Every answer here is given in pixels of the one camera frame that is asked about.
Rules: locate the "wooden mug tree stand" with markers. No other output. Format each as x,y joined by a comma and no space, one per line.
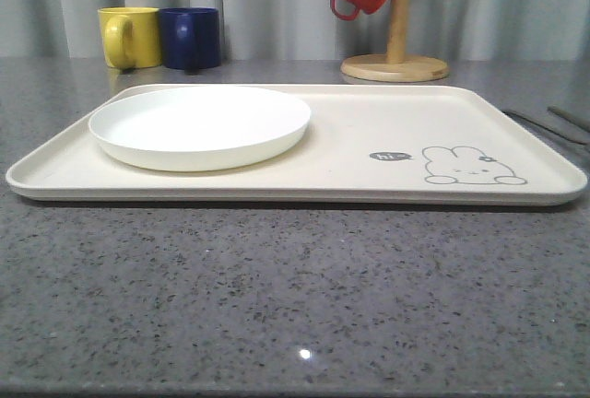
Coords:
396,65

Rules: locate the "yellow mug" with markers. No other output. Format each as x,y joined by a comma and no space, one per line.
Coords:
130,37

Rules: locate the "dark blue mug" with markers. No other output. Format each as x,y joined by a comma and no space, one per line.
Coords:
190,37

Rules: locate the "cream rabbit serving tray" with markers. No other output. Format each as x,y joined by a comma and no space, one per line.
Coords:
365,144

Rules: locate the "silver chopstick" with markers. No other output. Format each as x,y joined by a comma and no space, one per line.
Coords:
578,121

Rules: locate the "white round plate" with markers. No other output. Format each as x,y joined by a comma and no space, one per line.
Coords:
201,128

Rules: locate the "grey curtain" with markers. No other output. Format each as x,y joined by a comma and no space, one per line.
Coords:
308,30

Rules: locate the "silver fork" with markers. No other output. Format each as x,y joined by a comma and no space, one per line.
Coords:
515,115

